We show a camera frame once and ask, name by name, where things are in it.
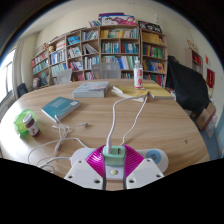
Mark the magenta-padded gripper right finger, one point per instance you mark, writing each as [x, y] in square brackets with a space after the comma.
[141, 171]

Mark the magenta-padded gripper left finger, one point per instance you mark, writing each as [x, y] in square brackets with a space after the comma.
[87, 171]

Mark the green charger block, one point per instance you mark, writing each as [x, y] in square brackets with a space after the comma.
[114, 156]

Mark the white power strip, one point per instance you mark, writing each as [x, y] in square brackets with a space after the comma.
[156, 158]

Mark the teal book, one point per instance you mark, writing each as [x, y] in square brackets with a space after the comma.
[60, 108]

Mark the small jar with red label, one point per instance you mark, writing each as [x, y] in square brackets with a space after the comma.
[32, 126]

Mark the open yellow book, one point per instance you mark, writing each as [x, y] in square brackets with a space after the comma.
[130, 92]

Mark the grey book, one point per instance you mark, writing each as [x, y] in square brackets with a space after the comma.
[90, 89]

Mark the green plastic bag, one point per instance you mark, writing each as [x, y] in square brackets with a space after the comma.
[19, 121]

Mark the brown cardboard box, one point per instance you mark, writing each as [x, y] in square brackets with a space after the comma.
[205, 116]

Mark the clear bottle with red label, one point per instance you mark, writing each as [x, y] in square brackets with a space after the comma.
[138, 76]

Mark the black cloth cover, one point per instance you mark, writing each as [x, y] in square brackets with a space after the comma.
[186, 86]

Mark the small grey mesh chair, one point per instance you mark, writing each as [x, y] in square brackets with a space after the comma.
[63, 76]

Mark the large grey mesh chair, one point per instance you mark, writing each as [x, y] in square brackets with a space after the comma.
[106, 70]

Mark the dark office chair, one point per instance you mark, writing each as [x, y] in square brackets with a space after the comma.
[22, 90]

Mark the window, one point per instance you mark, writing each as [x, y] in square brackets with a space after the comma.
[6, 78]

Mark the wooden bookshelf unit with books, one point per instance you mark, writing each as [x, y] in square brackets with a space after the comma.
[116, 46]

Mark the red wall hanging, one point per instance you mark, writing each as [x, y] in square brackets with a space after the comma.
[210, 78]

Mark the small wooden wall shelf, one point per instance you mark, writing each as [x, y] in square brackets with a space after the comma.
[194, 60]

